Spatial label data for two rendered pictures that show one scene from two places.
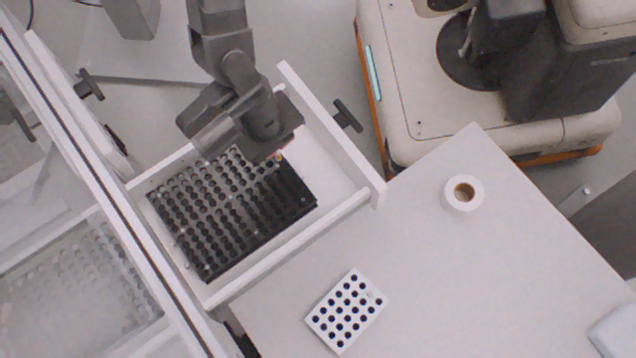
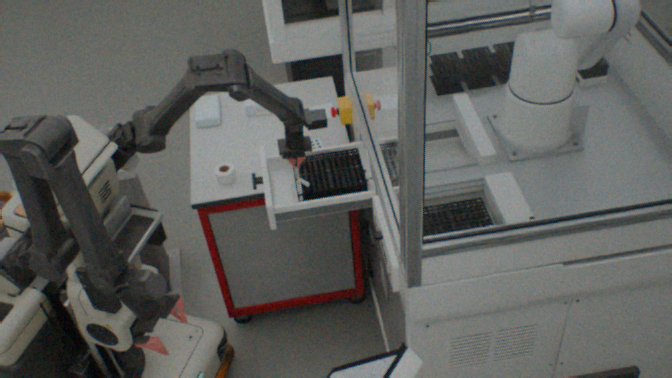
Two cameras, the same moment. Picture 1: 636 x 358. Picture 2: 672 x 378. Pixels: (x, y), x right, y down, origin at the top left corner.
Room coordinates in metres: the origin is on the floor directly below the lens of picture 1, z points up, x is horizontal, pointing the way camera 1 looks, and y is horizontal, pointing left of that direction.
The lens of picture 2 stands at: (1.83, 0.86, 2.41)
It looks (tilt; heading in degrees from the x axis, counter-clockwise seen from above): 44 degrees down; 206
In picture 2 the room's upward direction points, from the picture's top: 6 degrees counter-clockwise
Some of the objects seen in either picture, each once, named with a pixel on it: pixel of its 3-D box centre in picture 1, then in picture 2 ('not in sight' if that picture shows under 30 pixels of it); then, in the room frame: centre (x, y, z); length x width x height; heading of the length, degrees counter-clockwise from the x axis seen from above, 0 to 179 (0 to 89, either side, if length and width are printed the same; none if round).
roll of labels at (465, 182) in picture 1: (462, 195); (225, 173); (0.30, -0.26, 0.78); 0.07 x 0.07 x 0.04
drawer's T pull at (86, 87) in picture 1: (85, 88); (376, 235); (0.53, 0.38, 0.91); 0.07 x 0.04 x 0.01; 30
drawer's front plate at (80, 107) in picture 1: (79, 104); (385, 241); (0.52, 0.40, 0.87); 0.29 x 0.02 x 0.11; 30
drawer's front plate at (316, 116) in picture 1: (330, 136); (267, 186); (0.40, -0.04, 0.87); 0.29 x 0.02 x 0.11; 30
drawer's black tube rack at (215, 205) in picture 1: (234, 203); (329, 177); (0.30, 0.14, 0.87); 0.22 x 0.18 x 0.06; 120
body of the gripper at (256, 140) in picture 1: (261, 118); (294, 139); (0.36, 0.06, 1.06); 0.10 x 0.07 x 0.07; 120
